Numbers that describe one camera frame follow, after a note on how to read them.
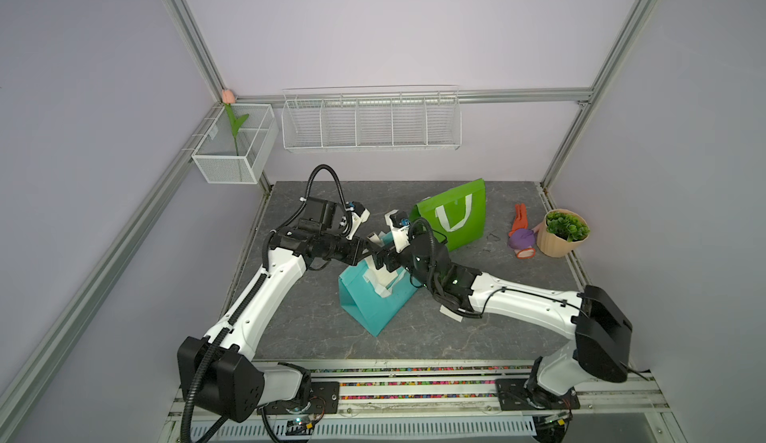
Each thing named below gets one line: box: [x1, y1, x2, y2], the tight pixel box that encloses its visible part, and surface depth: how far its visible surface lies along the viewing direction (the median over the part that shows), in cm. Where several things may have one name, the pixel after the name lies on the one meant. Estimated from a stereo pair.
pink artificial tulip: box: [221, 88, 251, 156], surface depth 92 cm
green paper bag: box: [409, 178, 486, 252], surface depth 93 cm
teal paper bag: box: [338, 230, 419, 338], surface depth 77 cm
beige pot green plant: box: [536, 208, 591, 259], surface depth 93 cm
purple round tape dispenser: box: [507, 227, 537, 260], surface depth 104 cm
